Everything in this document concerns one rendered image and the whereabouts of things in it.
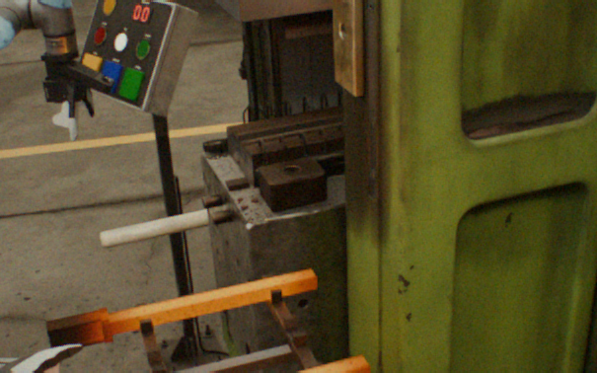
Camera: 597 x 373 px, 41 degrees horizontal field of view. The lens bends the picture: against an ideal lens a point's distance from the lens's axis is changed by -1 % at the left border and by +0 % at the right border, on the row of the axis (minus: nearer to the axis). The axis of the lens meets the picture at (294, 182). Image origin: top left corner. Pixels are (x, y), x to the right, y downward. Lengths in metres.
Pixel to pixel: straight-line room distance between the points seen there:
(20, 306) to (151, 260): 0.53
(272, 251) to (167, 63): 0.66
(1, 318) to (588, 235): 2.15
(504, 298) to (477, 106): 0.43
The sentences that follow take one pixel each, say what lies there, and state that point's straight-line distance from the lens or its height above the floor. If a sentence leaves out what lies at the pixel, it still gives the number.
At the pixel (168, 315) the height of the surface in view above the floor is 0.94.
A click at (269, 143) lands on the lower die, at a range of 1.69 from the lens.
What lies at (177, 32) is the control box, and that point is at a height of 1.13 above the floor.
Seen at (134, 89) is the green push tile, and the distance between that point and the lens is 2.06.
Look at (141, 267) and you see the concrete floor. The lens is 3.20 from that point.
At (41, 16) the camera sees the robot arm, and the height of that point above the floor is 1.23.
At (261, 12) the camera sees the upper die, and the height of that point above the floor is 1.28.
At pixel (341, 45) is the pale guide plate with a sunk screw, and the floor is 1.26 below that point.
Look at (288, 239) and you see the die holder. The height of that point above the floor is 0.86.
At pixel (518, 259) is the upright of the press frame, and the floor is 0.83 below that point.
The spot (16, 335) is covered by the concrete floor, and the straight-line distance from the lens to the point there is 2.99.
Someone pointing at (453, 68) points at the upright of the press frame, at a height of 1.26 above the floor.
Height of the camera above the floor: 1.68
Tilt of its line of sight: 27 degrees down
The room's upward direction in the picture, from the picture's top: 3 degrees counter-clockwise
